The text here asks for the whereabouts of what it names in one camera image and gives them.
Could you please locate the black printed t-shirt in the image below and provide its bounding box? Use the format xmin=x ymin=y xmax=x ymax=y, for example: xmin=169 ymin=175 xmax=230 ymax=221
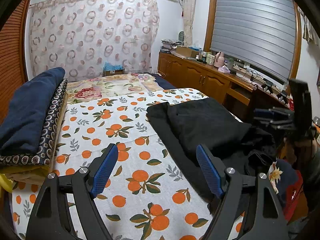
xmin=147 ymin=98 xmax=276 ymax=202

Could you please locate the person's right hand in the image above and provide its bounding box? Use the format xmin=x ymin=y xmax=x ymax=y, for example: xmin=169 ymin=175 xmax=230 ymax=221
xmin=284 ymin=139 xmax=318 ymax=170

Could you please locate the yellow plush toy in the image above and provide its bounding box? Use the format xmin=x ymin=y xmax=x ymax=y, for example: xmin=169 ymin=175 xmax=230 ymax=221
xmin=0 ymin=174 xmax=14 ymax=193

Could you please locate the dark patterned folded garment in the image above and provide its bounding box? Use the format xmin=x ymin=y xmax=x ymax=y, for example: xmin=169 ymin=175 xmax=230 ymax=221
xmin=1 ymin=79 xmax=68 ymax=167

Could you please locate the pink tissue pack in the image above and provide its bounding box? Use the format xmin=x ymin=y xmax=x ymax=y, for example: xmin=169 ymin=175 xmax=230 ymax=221
xmin=218 ymin=65 xmax=230 ymax=74

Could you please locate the pink kettle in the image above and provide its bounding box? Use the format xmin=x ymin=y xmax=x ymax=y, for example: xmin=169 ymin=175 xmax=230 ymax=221
xmin=214 ymin=51 xmax=225 ymax=68

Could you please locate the grey window blind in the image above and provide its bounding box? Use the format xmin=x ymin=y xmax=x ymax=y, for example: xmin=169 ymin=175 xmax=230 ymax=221
xmin=210 ymin=0 xmax=296 ymax=83

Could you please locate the navy blue folded garment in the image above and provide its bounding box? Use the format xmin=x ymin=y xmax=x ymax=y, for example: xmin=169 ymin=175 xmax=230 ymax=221
xmin=1 ymin=67 xmax=65 ymax=157

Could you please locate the orange print bed sheet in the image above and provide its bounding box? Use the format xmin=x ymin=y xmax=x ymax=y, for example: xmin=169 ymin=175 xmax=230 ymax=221
xmin=11 ymin=87 xmax=245 ymax=240

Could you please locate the wooden sideboard cabinet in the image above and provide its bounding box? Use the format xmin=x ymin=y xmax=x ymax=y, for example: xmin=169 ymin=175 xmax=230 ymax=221
xmin=157 ymin=51 xmax=291 ymax=120

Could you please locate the cardboard box on cabinet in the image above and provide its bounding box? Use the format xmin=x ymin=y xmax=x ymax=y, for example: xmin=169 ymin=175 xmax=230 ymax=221
xmin=175 ymin=46 xmax=199 ymax=58

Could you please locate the navy bed skirt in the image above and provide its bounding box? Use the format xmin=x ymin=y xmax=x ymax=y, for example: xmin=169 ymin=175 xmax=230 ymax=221
xmin=151 ymin=74 xmax=176 ymax=90

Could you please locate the stack of papers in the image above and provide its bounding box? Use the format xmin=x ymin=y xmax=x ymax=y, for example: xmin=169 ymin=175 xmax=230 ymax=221
xmin=160 ymin=39 xmax=183 ymax=54

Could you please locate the floral blanket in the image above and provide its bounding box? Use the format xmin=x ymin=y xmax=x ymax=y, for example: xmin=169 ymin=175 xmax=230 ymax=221
xmin=67 ymin=73 xmax=163 ymax=104

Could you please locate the beige tied window curtain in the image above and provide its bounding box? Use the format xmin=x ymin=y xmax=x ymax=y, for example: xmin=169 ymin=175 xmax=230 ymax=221
xmin=183 ymin=0 xmax=196 ymax=47

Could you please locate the box with blue cloth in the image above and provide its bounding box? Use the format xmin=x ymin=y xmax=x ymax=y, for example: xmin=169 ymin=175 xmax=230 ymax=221
xmin=103 ymin=62 xmax=125 ymax=76

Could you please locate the pink circle pattern curtain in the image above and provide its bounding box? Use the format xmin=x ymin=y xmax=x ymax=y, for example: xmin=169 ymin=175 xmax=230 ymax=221
xmin=29 ymin=0 xmax=159 ymax=81

